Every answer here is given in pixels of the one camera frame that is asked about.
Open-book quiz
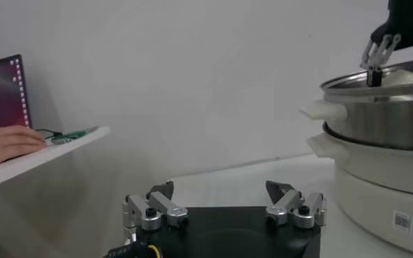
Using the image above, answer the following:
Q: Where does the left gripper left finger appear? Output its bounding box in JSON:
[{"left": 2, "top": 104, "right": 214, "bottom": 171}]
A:
[{"left": 121, "top": 180, "right": 190, "bottom": 232}]

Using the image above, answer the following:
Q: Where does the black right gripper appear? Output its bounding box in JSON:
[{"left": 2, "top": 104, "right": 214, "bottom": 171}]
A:
[{"left": 359, "top": 0, "right": 413, "bottom": 88}]

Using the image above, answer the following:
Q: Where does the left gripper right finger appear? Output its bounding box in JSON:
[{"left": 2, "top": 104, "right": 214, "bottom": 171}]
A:
[{"left": 264, "top": 180, "right": 328, "bottom": 229}]

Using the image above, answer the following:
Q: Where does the white steamed baozi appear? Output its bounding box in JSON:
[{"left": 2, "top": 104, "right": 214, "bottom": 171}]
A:
[{"left": 383, "top": 69, "right": 413, "bottom": 87}]

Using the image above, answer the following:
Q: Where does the steel steamer basket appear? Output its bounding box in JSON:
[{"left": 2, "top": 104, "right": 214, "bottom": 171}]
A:
[{"left": 299, "top": 58, "right": 413, "bottom": 151}]

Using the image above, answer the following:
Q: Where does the person's bare hand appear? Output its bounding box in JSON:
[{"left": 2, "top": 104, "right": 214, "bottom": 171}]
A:
[{"left": 0, "top": 125, "right": 48, "bottom": 170}]

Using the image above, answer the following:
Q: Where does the white electric cooker pot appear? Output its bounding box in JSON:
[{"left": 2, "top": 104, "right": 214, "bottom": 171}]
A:
[{"left": 306, "top": 122, "right": 413, "bottom": 257}]

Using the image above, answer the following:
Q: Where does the white side table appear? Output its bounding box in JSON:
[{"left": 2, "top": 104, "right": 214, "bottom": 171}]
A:
[{"left": 0, "top": 125, "right": 111, "bottom": 192}]

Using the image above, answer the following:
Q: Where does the green handled knife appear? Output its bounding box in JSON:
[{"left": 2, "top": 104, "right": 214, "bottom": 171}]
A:
[{"left": 50, "top": 126, "right": 100, "bottom": 145}]

